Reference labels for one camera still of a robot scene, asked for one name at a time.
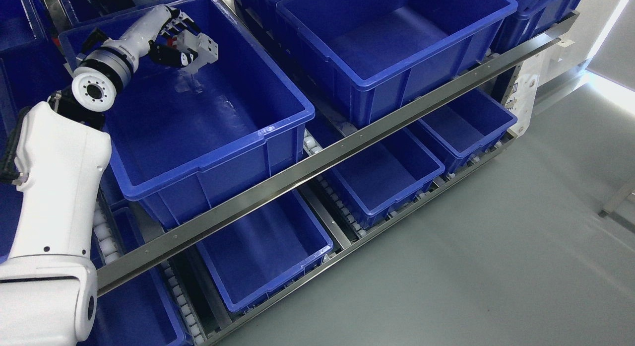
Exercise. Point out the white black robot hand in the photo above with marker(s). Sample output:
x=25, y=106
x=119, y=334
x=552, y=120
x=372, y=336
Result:
x=161, y=20

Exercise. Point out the grey circuit breaker red switch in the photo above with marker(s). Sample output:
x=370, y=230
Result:
x=199, y=50

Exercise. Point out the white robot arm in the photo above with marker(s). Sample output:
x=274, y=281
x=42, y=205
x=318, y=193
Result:
x=55, y=157

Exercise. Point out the blue bin top left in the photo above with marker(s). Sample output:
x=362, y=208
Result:
x=32, y=66

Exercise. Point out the large blue bin left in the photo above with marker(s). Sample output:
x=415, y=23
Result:
x=184, y=143

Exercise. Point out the large blue bin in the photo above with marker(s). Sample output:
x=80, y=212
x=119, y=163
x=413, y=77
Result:
x=184, y=143
x=374, y=56

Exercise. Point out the large blue bin centre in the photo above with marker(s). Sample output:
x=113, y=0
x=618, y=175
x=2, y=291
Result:
x=374, y=56

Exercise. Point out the blue bin lower left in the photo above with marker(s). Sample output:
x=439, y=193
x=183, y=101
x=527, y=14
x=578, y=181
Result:
x=259, y=254

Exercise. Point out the blue bin bottom left corner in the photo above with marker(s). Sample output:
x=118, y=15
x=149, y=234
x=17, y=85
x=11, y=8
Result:
x=140, y=312

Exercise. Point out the blue bin lower middle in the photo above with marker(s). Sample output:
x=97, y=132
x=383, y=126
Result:
x=383, y=177

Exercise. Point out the blue bin lower right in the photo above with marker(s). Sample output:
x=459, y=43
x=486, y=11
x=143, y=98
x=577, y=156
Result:
x=465, y=127

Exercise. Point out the blue bin top right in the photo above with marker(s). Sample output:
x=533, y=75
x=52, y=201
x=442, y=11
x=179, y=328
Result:
x=529, y=22

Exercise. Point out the steel shelf rail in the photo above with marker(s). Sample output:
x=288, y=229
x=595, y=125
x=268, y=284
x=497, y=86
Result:
x=179, y=239

